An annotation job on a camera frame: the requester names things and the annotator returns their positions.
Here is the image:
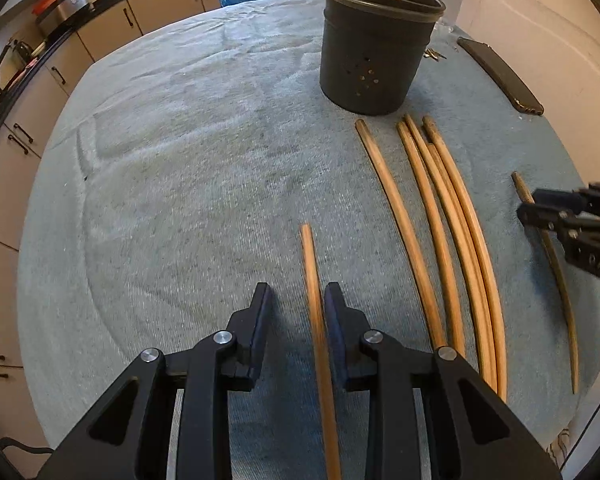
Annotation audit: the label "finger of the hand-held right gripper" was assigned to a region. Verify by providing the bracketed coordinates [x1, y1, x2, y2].
[534, 182, 600, 222]
[517, 202, 600, 289]

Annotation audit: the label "steel pot with red lid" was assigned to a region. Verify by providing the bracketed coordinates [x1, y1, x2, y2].
[34, 0, 93, 36]

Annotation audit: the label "beige kitchen cabinets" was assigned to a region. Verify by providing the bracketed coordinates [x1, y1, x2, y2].
[0, 0, 251, 396]

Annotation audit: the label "dark wooden chopstick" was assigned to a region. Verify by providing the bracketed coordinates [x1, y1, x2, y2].
[511, 171, 580, 395]

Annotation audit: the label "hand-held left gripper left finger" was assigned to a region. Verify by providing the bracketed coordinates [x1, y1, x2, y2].
[37, 282, 274, 480]

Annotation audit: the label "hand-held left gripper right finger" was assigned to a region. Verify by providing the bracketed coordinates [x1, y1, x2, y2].
[324, 282, 563, 480]

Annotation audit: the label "thin black cable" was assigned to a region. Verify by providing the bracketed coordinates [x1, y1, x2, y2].
[562, 400, 600, 466]

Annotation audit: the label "grey-blue table cloth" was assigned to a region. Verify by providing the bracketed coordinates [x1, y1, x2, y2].
[17, 0, 600, 480]

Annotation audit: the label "black perforated utensil holder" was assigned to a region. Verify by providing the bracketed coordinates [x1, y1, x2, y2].
[319, 0, 447, 116]

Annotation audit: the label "black smartphone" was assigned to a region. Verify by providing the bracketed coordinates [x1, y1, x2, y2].
[456, 36, 545, 116]

